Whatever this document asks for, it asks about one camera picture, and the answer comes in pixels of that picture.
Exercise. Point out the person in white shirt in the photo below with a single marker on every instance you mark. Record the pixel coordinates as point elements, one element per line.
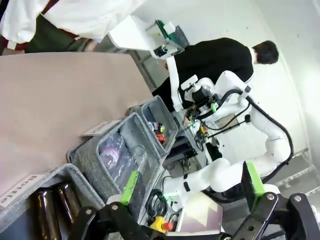
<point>62,17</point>

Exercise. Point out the grey felt basket with cans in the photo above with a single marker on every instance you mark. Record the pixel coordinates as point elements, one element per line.
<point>162,112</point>

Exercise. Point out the grey felt basket plastic label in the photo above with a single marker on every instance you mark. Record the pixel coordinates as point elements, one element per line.
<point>85,155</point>

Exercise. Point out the grey felt basket bottle label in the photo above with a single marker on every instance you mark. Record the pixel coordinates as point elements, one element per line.
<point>75,185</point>

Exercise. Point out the person in black white top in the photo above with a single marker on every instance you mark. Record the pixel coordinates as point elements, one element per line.
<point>212,65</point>

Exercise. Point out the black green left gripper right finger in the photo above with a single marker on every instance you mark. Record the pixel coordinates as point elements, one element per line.
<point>252,185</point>

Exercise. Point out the crushed clear plastic bottles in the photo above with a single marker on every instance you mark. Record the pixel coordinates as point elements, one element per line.
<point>120,157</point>

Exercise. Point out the colourful drink cans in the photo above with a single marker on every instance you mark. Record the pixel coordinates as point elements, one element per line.
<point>158,131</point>

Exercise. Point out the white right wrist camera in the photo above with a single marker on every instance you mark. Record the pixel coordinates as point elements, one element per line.
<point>188,83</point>

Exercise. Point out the red push button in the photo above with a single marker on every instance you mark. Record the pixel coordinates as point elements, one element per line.
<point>168,225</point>

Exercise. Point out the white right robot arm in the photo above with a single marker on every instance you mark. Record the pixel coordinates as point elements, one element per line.
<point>272,140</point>

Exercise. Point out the yellow emergency stop button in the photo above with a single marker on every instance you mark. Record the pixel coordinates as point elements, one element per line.
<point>157,222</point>

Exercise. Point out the finger of the green tipped right gripper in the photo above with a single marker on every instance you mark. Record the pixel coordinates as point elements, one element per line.
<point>214,107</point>

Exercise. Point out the white paper label Plastic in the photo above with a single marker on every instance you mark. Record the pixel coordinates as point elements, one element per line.
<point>100,128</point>

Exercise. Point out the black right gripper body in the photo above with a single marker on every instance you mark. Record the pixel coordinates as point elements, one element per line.
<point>200,96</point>

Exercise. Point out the white equipment cart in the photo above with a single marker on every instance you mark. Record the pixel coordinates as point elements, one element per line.
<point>140,37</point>

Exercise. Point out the white paper label Bottle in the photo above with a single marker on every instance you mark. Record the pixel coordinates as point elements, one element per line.
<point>18,190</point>

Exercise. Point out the brown glass bottle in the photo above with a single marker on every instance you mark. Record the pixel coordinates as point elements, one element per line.
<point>68,202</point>
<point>46,215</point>

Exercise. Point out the flat monitor screen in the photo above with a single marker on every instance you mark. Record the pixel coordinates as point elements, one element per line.
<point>202,216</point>

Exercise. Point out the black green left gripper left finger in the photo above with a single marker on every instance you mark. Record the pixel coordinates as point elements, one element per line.
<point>131,187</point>

